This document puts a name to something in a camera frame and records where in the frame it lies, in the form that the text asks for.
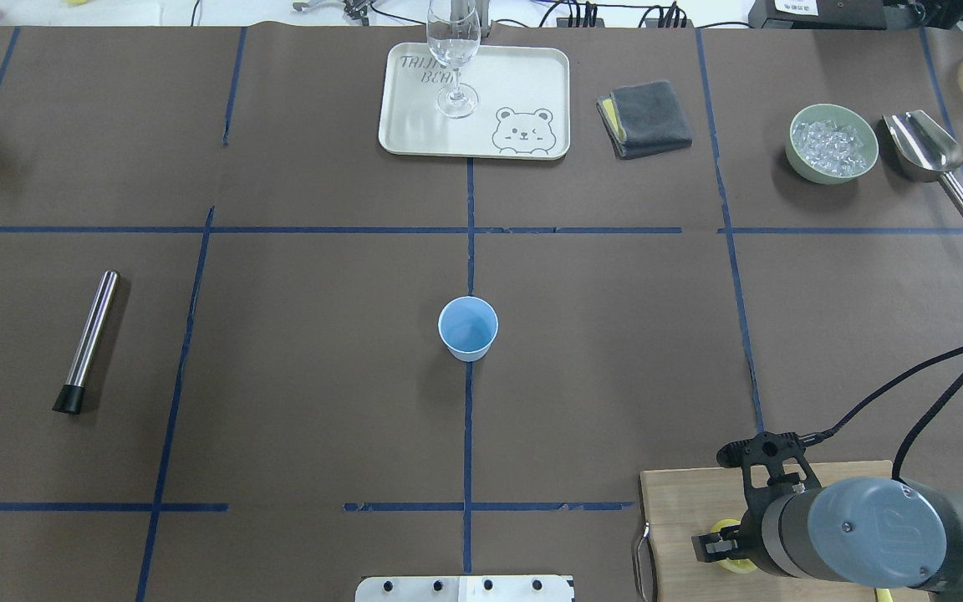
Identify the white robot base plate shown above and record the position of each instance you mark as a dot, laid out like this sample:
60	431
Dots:
499	587

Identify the blue plastic cup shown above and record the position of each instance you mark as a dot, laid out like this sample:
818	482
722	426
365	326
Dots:
468	327

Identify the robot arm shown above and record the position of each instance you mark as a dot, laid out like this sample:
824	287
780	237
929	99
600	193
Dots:
872	531

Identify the bamboo cutting board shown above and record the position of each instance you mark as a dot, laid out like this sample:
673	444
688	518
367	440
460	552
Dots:
682	503

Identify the green bowl of ice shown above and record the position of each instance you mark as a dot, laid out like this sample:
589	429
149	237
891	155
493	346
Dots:
829	144

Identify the clear wine glass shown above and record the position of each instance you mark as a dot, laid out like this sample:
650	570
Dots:
454	35

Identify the steel muddler black tip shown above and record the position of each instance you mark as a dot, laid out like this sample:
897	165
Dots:
71	395

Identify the steel ice scoop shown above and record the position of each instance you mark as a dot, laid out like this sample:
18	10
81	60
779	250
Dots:
927	152

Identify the beige bear tray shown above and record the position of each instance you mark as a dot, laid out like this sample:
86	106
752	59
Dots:
523	110

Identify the grey folded cloth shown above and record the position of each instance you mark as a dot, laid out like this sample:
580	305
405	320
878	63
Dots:
645	119

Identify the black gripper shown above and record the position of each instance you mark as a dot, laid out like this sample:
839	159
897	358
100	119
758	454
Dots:
750	538

